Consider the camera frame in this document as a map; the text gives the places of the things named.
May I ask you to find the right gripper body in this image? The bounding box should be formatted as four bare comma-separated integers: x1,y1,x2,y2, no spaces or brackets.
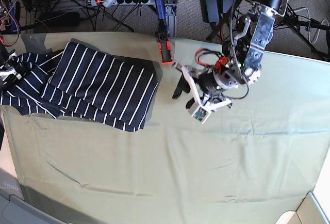
1,50,22,81

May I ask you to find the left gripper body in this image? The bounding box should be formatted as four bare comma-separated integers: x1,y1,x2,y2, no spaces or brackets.
173,62,232,113

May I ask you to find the navy white striped T-shirt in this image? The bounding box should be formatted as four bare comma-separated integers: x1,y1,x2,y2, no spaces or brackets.
1,42,158,132

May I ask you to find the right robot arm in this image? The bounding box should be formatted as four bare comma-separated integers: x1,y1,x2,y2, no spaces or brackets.
1,0,22,80

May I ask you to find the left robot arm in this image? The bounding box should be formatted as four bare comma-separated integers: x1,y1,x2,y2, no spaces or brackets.
172,0,288,114

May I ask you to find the blue clamp at left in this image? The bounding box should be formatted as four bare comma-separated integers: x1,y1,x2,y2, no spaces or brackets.
9,2,21,34

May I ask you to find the blue orange bar clamp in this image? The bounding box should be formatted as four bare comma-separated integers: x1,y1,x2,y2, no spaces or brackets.
155,0,172,64

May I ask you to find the black power adapter left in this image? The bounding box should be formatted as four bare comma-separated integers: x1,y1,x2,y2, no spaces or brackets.
201,0,220,23

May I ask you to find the green table cloth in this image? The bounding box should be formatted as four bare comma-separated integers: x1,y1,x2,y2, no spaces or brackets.
2,32,329,223

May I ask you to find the grey power strip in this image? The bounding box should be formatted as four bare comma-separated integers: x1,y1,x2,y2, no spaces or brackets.
88,0,155,8

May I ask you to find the black tripod stand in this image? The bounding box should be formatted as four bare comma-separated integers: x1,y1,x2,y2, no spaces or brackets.
271,0,329,62

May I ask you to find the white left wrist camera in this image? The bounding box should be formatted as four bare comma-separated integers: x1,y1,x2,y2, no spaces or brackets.
188,104,211,124

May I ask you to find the aluminium frame post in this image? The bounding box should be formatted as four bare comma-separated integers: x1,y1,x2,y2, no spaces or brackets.
163,0,178,37

